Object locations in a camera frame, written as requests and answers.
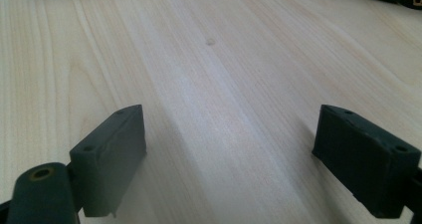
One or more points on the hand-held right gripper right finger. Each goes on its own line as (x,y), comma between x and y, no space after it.
(365,164)

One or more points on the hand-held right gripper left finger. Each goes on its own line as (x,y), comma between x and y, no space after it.
(106,164)

